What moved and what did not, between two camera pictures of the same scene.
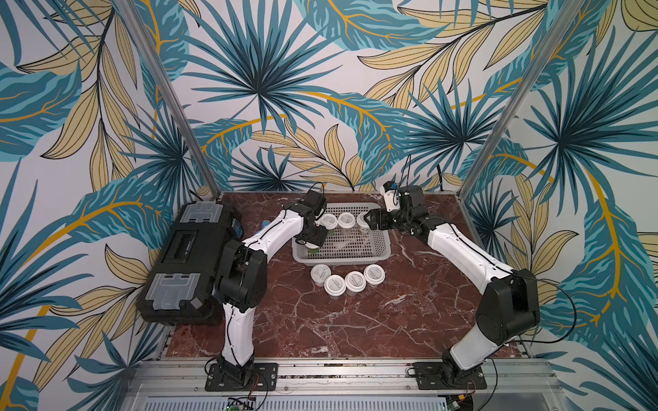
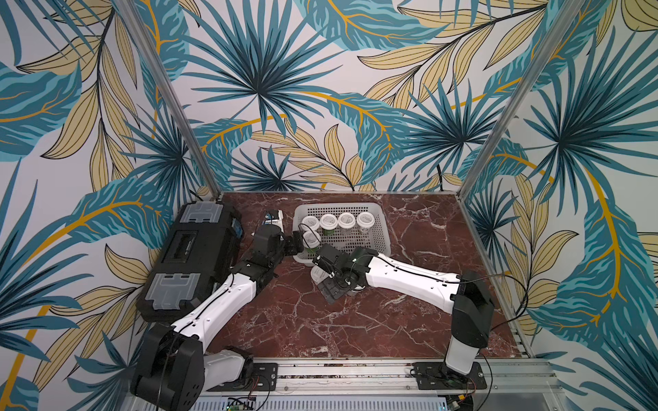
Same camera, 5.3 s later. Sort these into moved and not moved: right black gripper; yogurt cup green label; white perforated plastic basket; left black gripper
Moved: right black gripper; left black gripper
Not moved: yogurt cup green label; white perforated plastic basket
